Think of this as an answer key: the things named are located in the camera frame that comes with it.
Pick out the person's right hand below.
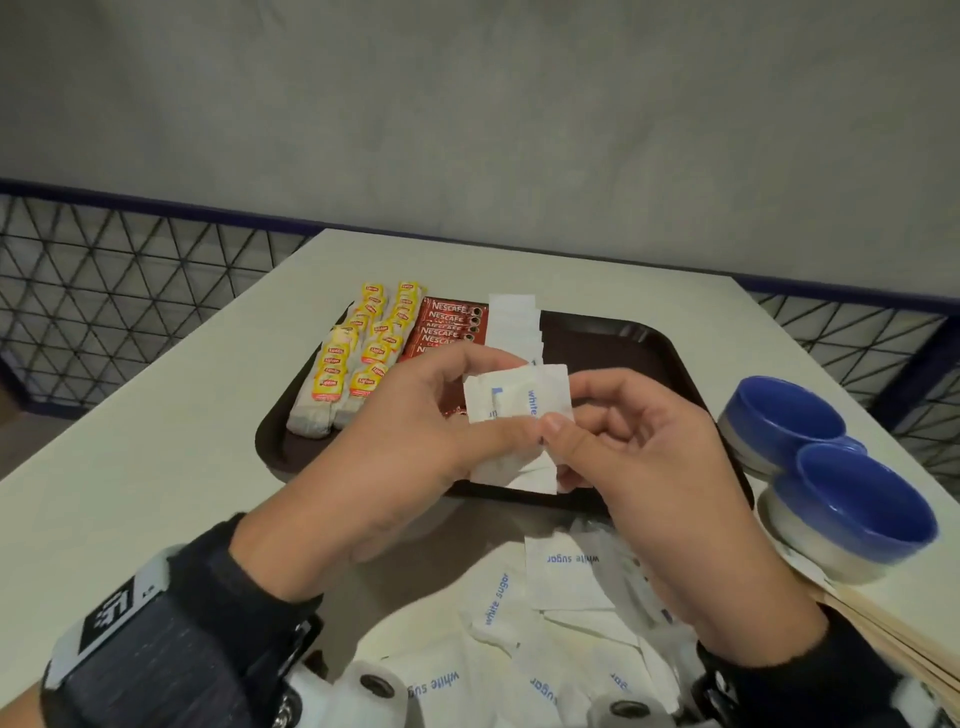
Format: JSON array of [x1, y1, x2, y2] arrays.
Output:
[[541, 367, 830, 669]]

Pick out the bundle of wooden stir sticks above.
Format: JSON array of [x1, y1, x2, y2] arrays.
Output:
[[779, 554, 960, 703]]

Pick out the black right wrist band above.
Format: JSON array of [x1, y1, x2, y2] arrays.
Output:
[[693, 603, 960, 728]]

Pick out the black left wrist band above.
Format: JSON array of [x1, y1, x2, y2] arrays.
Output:
[[41, 513, 328, 728]]

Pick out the person's left hand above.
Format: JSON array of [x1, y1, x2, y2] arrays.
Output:
[[228, 341, 549, 605]]

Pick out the black wrist band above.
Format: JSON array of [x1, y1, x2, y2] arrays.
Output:
[[693, 603, 960, 728], [41, 513, 328, 728]]

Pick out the white box with marker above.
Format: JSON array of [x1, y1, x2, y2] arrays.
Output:
[[273, 659, 410, 728]]

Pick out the blue cup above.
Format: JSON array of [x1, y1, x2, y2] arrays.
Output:
[[761, 442, 940, 586], [716, 374, 868, 481]]

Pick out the brown plastic tray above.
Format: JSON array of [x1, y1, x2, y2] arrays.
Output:
[[254, 299, 755, 526]]

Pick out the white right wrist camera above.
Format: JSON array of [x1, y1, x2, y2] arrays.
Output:
[[588, 693, 676, 728]]

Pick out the row of white sugar packets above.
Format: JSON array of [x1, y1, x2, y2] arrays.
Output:
[[485, 293, 545, 369]]

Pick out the white sugar sachets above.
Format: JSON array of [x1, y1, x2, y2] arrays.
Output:
[[329, 521, 706, 728]]

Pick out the white sugar packet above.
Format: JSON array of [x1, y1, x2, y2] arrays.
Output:
[[491, 365, 575, 421], [463, 371, 526, 425], [468, 438, 560, 496]]

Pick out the row of red Nescafe sachets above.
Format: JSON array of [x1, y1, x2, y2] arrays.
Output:
[[397, 296, 493, 418]]

